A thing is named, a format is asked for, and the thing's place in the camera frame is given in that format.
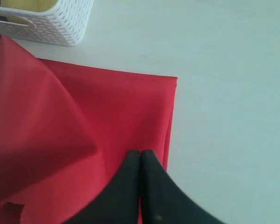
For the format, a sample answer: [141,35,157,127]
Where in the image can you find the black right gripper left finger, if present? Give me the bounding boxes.
[65,150,140,224]

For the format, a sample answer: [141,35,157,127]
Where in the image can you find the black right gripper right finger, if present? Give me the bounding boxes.
[140,150,222,224]

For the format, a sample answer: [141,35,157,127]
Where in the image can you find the red tablecloth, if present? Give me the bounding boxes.
[0,35,177,224]

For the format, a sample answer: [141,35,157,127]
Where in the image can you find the yellow cheese wedge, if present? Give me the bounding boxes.
[0,0,57,12]

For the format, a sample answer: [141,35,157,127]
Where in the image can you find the yellow lemon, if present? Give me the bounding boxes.
[7,16,29,25]

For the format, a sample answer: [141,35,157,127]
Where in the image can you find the white perforated plastic basket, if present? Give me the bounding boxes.
[0,0,94,47]

